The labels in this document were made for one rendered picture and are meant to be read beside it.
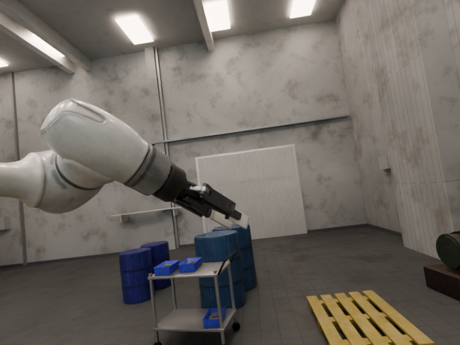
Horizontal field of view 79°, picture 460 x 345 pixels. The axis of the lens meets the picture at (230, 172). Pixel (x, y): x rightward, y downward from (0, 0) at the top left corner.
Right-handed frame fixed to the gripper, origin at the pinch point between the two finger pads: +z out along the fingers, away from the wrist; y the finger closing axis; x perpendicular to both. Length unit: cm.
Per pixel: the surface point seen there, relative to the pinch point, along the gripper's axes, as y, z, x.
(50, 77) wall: 992, -115, -512
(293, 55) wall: 397, 389, -744
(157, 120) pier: 724, 192, -453
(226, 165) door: 587, 408, -383
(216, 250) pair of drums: 238, 188, -47
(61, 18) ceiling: 703, -151, -524
